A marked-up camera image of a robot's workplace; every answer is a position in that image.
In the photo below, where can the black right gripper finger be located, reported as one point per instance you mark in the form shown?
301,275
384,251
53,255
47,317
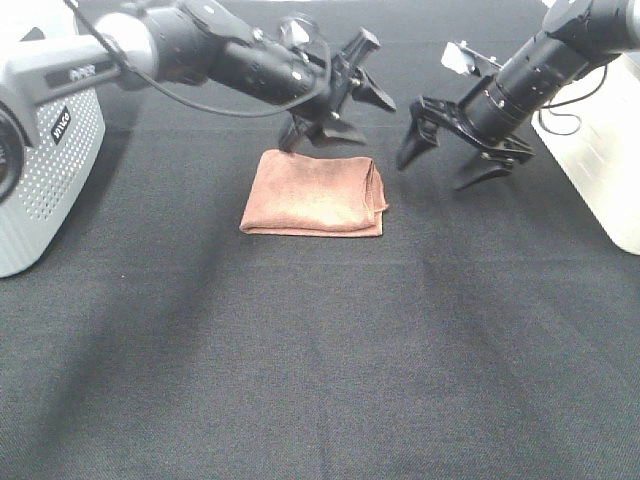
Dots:
474,172
422,136

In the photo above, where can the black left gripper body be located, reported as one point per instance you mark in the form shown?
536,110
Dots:
343,82

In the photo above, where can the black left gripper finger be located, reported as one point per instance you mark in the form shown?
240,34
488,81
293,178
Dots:
330,134
369,92

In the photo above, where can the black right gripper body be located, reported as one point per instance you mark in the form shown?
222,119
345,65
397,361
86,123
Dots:
450,116

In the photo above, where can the brown microfibre towel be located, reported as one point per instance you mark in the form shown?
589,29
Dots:
293,194

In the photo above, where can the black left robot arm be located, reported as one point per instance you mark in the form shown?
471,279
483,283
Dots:
191,43

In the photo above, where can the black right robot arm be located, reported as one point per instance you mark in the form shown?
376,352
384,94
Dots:
575,38

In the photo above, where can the white storage box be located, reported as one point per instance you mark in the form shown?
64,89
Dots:
593,134

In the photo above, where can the black table mat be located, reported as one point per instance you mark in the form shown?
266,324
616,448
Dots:
491,333

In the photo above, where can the grey perforated laundry basket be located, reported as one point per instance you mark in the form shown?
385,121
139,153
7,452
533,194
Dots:
46,155

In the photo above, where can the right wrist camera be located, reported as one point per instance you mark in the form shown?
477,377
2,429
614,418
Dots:
462,60

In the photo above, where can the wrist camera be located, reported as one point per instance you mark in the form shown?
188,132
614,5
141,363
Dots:
297,32
462,60

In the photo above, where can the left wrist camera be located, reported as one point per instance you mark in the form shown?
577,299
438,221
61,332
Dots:
297,32

